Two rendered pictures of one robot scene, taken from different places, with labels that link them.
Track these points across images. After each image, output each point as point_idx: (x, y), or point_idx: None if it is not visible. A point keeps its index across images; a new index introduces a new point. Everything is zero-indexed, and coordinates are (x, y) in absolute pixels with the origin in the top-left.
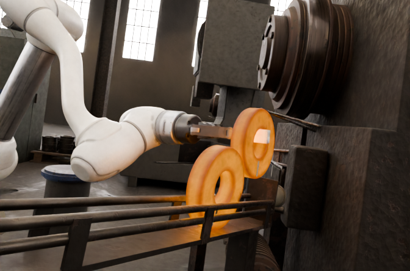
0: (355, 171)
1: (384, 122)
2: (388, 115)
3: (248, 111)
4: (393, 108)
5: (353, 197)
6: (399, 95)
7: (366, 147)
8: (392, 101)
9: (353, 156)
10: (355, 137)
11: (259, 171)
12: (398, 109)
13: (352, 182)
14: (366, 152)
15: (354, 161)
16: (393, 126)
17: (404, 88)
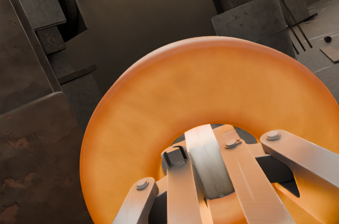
0: (63, 182)
1: (11, 95)
2: (17, 78)
3: (240, 39)
4: (22, 63)
5: (88, 219)
6: (25, 40)
7: (69, 125)
8: (12, 53)
9: (36, 167)
10: (16, 134)
11: None
12: (37, 61)
13: (68, 203)
14: (77, 132)
15: (45, 172)
16: (43, 89)
17: (23, 29)
